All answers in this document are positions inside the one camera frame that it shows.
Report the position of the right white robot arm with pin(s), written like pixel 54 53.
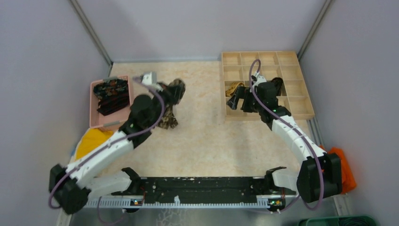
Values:
pixel 320 173

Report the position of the rolled yellow tie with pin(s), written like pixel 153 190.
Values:
pixel 232 88

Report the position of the pink plastic basket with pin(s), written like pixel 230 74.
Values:
pixel 114 120

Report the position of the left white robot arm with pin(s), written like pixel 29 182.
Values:
pixel 72 186

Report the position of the dark ties in basket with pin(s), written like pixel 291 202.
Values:
pixel 112 95

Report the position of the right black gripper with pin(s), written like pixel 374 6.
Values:
pixel 241 92

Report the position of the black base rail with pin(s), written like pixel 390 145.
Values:
pixel 206 190

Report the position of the wooden compartment tray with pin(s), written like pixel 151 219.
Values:
pixel 241 65

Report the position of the green bin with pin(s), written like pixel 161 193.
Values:
pixel 339 221

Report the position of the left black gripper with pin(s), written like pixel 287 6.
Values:
pixel 171 93

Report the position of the brown floral patterned tie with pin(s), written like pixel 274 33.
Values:
pixel 172 95

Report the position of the rolled brown patterned tie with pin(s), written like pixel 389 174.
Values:
pixel 278 83

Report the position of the yellow cloth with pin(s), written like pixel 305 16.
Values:
pixel 92 139

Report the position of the orange cloth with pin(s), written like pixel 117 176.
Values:
pixel 348 179

